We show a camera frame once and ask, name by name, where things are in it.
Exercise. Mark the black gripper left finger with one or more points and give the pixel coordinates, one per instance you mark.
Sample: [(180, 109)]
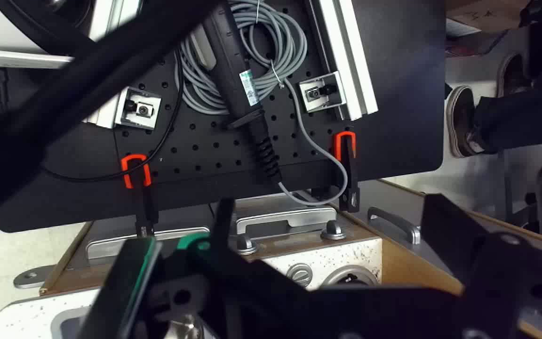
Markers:
[(124, 288)]

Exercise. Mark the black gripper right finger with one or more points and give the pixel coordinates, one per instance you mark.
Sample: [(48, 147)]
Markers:
[(498, 275)]

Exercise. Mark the white speckled toy stove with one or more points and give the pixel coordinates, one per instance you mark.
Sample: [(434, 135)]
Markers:
[(340, 254)]

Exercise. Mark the green plastic piece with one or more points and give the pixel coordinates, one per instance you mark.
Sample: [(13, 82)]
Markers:
[(188, 241)]

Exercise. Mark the brown wooden board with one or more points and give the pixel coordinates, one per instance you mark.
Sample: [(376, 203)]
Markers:
[(410, 265)]

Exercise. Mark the orange black clamp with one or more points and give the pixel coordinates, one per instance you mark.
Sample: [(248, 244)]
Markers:
[(348, 163), (139, 171)]

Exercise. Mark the silver bolted metal bar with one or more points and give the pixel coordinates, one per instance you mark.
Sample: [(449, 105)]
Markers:
[(287, 222)]

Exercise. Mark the black perforated pegboard panel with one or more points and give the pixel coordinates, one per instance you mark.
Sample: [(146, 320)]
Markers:
[(404, 94)]

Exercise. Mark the silver corner bracket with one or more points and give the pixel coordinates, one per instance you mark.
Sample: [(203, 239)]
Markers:
[(139, 107), (323, 90)]

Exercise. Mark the long aluminium extrusion rail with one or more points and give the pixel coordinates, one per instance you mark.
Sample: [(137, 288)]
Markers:
[(349, 56)]

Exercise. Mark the short aluminium extrusion rail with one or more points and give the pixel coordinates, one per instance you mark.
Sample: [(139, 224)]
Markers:
[(114, 15)]

